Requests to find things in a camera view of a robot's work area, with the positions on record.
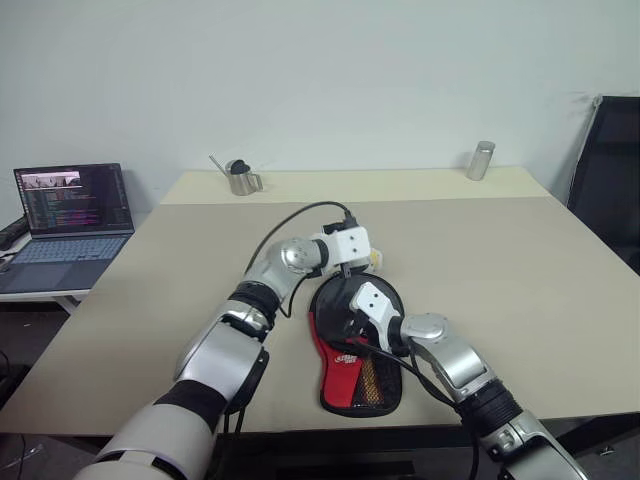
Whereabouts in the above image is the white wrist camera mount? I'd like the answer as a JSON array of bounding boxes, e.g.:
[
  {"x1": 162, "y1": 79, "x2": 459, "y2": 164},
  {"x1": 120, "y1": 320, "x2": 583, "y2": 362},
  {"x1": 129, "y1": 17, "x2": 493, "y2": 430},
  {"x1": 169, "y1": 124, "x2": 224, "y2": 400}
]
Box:
[
  {"x1": 309, "y1": 225, "x2": 374, "y2": 271},
  {"x1": 348, "y1": 281, "x2": 404, "y2": 354}
]

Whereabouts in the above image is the open grey laptop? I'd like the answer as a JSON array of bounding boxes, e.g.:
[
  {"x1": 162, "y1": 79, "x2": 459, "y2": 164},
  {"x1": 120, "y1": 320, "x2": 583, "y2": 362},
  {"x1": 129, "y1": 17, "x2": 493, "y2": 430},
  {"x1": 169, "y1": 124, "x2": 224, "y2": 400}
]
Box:
[{"x1": 0, "y1": 162, "x2": 137, "y2": 295}]

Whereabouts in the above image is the table tennis paddle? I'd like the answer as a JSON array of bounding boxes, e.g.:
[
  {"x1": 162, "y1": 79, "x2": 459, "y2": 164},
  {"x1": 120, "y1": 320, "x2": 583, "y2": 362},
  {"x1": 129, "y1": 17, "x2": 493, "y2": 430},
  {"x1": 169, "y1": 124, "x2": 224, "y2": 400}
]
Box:
[{"x1": 357, "y1": 357, "x2": 387, "y2": 402}]

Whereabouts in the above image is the black device beside laptop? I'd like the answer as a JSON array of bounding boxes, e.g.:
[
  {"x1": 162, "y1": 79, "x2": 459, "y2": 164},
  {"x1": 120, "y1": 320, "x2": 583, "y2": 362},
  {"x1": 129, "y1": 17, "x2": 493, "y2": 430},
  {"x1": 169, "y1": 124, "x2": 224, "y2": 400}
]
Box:
[{"x1": 0, "y1": 216, "x2": 30, "y2": 252}]

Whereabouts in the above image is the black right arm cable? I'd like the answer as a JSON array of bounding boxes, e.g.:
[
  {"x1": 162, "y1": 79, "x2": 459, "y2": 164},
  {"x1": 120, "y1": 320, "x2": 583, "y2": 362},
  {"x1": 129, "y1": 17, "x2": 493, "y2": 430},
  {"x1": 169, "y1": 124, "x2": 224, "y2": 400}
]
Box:
[{"x1": 344, "y1": 335, "x2": 481, "y2": 480}]

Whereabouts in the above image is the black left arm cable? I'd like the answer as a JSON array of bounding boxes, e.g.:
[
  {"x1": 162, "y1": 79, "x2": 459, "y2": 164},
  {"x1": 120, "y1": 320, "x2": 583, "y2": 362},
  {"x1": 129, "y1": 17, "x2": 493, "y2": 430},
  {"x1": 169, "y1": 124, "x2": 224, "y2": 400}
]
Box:
[{"x1": 247, "y1": 200, "x2": 357, "y2": 319}]

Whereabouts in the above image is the stainless steel tumbler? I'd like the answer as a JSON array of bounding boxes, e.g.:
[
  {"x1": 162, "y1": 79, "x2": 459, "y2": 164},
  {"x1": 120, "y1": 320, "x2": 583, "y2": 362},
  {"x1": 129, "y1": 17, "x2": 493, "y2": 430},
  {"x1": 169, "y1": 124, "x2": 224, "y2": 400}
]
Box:
[{"x1": 466, "y1": 140, "x2": 497, "y2": 181}]

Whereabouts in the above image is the black and red paddle case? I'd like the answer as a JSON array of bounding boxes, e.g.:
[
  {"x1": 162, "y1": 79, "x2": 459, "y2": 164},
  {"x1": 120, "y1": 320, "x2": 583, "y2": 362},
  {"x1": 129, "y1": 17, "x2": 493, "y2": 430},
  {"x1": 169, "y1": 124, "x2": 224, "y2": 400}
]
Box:
[{"x1": 305, "y1": 272, "x2": 405, "y2": 416}]

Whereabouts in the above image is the stainless steel mug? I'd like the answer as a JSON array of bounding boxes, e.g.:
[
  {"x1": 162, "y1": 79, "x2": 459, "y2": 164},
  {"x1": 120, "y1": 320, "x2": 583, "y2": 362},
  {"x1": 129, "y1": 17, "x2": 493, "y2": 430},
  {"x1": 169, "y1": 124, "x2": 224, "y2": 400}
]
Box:
[{"x1": 227, "y1": 159, "x2": 265, "y2": 197}]

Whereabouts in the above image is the black office chair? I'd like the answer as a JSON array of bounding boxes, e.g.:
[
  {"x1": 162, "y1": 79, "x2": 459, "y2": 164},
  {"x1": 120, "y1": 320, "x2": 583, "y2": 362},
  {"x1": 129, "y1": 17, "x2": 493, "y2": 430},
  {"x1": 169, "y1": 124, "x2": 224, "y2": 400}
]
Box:
[{"x1": 566, "y1": 94, "x2": 640, "y2": 277}]

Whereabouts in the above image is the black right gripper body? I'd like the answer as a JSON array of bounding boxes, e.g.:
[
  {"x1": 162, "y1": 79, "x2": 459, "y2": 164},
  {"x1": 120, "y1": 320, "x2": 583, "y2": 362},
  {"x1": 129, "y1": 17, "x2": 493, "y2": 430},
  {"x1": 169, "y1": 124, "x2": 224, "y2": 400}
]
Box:
[{"x1": 343, "y1": 312, "x2": 384, "y2": 349}]

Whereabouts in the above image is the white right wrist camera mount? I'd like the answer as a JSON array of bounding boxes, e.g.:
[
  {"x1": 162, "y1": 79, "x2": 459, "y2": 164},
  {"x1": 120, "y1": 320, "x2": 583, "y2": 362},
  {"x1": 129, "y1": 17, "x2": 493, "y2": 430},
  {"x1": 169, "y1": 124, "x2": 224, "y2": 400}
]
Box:
[{"x1": 348, "y1": 281, "x2": 404, "y2": 354}]

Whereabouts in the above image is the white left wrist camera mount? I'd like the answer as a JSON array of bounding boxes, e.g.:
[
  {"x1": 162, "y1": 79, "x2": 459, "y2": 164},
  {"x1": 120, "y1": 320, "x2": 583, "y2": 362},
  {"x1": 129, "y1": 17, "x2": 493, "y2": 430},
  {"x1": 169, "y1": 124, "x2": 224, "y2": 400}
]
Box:
[{"x1": 309, "y1": 225, "x2": 374, "y2": 271}]

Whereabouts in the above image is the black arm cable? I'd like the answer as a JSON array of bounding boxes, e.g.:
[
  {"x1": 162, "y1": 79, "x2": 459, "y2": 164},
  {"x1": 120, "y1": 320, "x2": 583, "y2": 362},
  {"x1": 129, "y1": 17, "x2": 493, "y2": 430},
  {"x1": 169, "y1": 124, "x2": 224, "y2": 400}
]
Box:
[
  {"x1": 247, "y1": 200, "x2": 357, "y2": 319},
  {"x1": 344, "y1": 335, "x2": 481, "y2": 480}
]

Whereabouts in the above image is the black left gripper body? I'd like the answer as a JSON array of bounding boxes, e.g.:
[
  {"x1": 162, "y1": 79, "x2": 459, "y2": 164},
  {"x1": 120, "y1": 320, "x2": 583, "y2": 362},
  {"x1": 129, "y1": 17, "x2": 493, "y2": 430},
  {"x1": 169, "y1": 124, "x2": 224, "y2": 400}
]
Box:
[{"x1": 327, "y1": 262, "x2": 375, "y2": 279}]

